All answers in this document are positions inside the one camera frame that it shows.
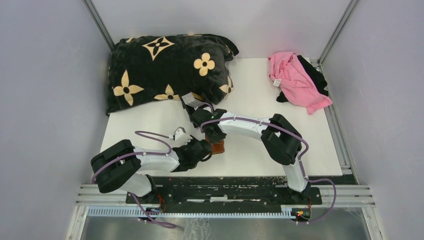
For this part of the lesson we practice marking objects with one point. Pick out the black floral plush pillow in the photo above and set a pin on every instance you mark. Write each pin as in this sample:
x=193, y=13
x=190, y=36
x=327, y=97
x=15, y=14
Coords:
x=157, y=68

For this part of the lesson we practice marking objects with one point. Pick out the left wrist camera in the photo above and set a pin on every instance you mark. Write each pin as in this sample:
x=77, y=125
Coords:
x=180, y=136

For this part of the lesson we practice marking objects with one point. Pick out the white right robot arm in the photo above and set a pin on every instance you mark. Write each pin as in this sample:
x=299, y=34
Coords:
x=280, y=139

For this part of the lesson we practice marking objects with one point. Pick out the white slotted cable duct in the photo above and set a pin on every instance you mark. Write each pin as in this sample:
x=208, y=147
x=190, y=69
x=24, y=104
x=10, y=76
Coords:
x=128, y=211

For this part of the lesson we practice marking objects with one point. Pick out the black cloth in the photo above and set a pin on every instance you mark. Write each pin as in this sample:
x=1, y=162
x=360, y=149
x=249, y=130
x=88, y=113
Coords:
x=302, y=84

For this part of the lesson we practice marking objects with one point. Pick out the white card stack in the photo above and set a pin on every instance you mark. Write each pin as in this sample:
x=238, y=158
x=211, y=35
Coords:
x=190, y=100

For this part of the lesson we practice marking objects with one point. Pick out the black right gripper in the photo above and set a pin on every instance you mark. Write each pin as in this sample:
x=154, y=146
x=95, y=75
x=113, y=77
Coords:
x=213, y=140

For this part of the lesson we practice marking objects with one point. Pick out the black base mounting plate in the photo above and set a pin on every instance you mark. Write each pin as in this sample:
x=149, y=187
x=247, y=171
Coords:
x=227, y=194

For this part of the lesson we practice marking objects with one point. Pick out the pink cloth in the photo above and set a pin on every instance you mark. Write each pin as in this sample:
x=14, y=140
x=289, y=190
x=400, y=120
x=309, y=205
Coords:
x=276, y=62

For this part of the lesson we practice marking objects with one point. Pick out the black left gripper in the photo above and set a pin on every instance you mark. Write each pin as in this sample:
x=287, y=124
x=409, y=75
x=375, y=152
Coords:
x=193, y=141

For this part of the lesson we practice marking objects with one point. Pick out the brown leather card holder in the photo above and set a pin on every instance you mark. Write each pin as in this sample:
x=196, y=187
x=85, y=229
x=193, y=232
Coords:
x=217, y=148

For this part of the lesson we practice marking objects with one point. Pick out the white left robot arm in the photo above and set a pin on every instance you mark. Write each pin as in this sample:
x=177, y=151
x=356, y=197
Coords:
x=118, y=167

